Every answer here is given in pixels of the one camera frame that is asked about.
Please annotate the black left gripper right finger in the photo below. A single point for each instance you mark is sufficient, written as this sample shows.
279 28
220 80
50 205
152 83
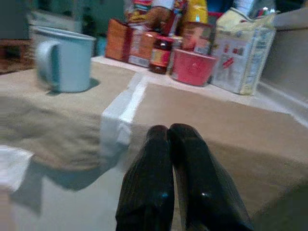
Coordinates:
204 183

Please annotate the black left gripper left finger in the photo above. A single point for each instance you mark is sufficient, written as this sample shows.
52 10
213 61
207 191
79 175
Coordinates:
146 183

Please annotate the red plastic bowl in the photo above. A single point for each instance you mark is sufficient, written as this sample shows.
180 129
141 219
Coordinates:
192 67

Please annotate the red-lidded sauce jar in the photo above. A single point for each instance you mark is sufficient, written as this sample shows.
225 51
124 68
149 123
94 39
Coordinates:
160 54

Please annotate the white paper flour bag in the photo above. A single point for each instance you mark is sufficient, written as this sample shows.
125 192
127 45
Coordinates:
243 55

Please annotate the red and white food box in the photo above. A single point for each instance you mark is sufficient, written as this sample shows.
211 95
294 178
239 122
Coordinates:
142 48

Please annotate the orange cardboard food box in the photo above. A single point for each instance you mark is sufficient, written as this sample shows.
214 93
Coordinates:
117 41

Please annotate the food box with face print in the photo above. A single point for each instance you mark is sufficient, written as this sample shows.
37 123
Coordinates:
198 37

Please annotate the light blue enamel mug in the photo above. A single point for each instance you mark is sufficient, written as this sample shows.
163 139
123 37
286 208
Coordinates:
64 60

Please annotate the brown and red snack bag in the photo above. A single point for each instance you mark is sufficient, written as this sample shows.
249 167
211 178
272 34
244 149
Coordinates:
154 14

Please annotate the yellow snack bag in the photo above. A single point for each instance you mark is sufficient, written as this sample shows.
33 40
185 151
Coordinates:
196 10

